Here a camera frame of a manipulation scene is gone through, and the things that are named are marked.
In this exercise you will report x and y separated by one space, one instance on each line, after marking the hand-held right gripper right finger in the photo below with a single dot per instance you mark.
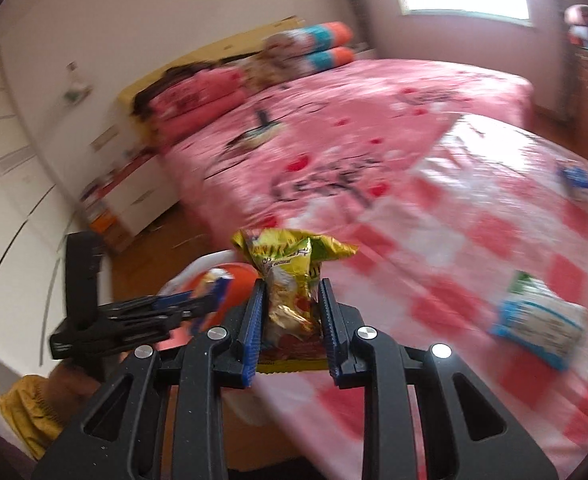
330 330

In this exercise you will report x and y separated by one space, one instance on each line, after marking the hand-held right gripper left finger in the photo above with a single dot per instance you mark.
254 335

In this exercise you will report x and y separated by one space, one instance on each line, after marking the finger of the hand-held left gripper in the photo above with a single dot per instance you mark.
164 304
149 325

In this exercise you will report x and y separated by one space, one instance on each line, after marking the orange plastic bucket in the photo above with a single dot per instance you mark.
241 280

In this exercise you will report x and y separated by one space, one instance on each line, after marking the yellow snack packet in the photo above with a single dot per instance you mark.
289 260

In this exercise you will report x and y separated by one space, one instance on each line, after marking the person's left forearm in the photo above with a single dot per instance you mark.
24 405

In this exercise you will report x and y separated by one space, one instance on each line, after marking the white nightstand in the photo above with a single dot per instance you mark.
139 195

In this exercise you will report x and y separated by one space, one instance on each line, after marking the white wardrobe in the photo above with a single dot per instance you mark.
14 160

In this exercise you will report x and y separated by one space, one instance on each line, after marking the pink checked tablecloth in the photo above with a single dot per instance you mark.
448 220

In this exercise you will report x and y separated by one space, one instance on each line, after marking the pink pillow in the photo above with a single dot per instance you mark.
199 87
204 115

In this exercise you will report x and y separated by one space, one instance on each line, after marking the blue and white packet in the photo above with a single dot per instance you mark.
538 320

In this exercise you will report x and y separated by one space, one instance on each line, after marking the black charger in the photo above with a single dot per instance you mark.
263 117

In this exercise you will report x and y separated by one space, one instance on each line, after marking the dark cloth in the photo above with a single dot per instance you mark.
174 72

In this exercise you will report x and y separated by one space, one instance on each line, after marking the bed with pink bedspread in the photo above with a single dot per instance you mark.
373 90

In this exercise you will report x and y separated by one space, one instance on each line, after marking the yellow headboard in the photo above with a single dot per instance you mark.
214 47

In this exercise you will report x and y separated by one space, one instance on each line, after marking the striped rolled blanket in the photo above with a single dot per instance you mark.
324 35
329 59

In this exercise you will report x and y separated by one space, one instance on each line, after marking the small blue printed packet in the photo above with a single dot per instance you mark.
576 177

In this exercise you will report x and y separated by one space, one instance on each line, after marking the folded blankets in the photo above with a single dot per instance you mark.
581 27

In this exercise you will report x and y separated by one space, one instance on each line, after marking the small wall ornament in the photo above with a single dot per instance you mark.
76 85

